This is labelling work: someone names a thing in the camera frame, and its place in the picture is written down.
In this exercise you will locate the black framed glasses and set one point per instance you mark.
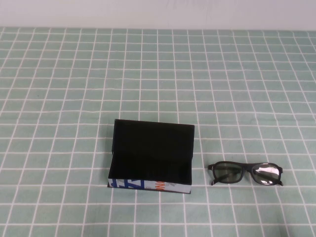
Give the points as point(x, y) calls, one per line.
point(248, 165)

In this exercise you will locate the green white checked tablecloth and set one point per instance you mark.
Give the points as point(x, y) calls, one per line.
point(74, 74)

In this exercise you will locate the black printed glasses case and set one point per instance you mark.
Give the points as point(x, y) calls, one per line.
point(148, 148)

